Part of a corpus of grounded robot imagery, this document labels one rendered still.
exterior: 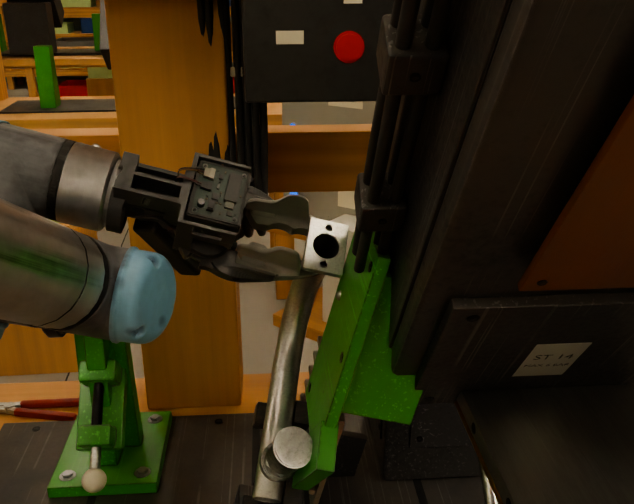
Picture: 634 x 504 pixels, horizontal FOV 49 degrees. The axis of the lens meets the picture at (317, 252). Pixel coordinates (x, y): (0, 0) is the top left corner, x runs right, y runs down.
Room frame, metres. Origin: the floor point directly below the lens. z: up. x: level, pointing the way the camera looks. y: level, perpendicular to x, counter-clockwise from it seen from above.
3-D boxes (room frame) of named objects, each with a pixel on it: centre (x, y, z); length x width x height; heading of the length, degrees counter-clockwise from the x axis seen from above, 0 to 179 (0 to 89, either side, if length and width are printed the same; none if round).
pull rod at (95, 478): (0.66, 0.26, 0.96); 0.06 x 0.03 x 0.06; 4
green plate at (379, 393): (0.59, -0.06, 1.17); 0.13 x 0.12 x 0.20; 94
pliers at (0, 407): (0.88, 0.43, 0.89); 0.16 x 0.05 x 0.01; 88
